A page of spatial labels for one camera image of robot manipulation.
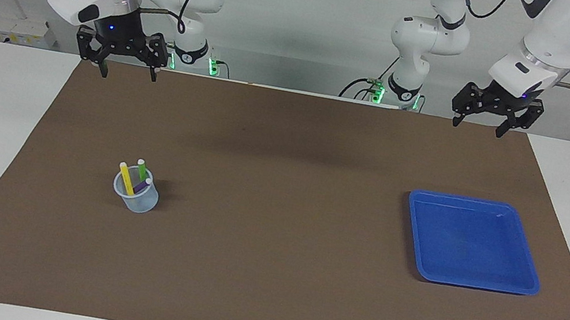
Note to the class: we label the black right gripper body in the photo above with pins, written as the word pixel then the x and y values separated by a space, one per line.
pixel 119 34

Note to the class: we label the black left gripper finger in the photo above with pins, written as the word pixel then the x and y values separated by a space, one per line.
pixel 464 101
pixel 524 117

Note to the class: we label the yellow marker pen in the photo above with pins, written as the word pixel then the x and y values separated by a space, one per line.
pixel 126 179

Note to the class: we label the green marker pen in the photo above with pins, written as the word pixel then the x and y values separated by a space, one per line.
pixel 142 170

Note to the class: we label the purple marker pen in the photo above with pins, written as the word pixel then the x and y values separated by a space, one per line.
pixel 142 186

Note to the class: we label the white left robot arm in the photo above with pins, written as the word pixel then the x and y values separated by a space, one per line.
pixel 554 31

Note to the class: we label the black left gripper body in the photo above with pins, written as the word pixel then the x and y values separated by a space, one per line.
pixel 507 99

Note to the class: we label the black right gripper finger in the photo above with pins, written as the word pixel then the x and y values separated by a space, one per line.
pixel 158 55
pixel 88 49

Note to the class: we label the white wall socket box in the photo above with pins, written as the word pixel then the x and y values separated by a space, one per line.
pixel 26 32

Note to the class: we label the clear plastic cup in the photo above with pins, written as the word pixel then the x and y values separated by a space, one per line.
pixel 139 206

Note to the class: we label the brown table mat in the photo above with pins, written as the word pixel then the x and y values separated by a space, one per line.
pixel 269 251

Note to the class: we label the blue plastic tray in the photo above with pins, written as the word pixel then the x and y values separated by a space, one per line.
pixel 472 246

